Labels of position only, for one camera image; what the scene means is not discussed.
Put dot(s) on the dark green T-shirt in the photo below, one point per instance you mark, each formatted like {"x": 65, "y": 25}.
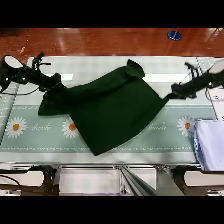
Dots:
{"x": 110, "y": 110}

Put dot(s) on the silver frame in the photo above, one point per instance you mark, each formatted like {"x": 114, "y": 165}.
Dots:
{"x": 140, "y": 183}

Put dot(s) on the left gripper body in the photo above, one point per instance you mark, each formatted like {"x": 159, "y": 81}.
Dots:
{"x": 50, "y": 82}

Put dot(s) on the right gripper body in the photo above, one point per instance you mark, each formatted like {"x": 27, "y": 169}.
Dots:
{"x": 190, "y": 87}

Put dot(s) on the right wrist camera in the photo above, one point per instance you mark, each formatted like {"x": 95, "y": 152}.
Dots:
{"x": 192, "y": 68}

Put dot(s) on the light blue garment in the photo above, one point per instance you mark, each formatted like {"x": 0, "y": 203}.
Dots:
{"x": 210, "y": 143}

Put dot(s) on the blue round disc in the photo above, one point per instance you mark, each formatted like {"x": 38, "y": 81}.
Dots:
{"x": 174, "y": 34}

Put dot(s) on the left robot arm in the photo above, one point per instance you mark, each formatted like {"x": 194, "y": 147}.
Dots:
{"x": 10, "y": 72}

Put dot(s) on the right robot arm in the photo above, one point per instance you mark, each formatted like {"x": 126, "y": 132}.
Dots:
{"x": 216, "y": 79}

